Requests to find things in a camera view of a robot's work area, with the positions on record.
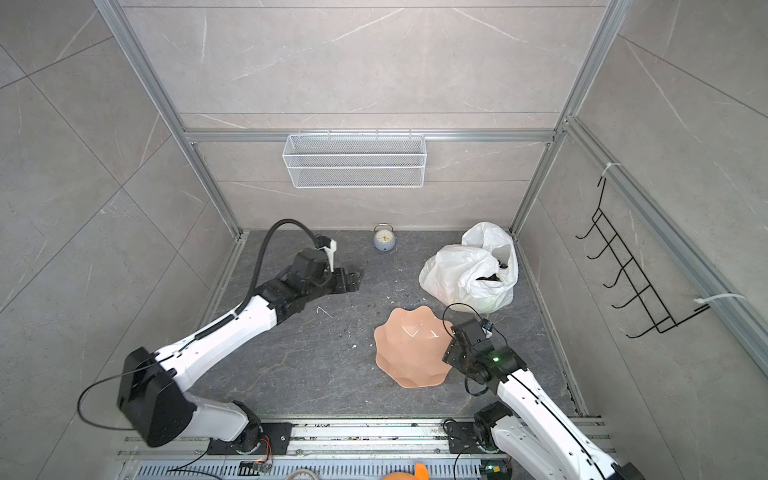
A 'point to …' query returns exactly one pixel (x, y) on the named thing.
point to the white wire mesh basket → (350, 161)
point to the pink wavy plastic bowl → (411, 345)
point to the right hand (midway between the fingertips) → (455, 354)
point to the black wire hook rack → (661, 319)
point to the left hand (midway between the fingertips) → (351, 268)
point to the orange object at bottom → (420, 474)
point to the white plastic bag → (476, 276)
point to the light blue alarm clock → (384, 240)
